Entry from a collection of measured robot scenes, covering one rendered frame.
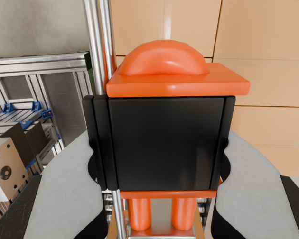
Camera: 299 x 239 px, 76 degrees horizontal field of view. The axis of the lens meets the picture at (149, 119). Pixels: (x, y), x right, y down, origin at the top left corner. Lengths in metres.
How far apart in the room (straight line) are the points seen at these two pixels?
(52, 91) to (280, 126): 1.25
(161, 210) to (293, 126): 0.95
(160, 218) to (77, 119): 1.18
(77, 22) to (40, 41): 0.28
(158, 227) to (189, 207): 0.04
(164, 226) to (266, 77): 0.81
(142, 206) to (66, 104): 1.18
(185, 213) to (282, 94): 0.86
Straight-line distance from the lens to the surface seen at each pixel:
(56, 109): 1.37
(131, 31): 0.78
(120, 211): 0.17
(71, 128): 1.39
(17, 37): 1.58
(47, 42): 1.49
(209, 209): 1.23
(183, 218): 0.19
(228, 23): 0.83
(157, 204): 0.22
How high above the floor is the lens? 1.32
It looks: 63 degrees down
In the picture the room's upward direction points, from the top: 178 degrees counter-clockwise
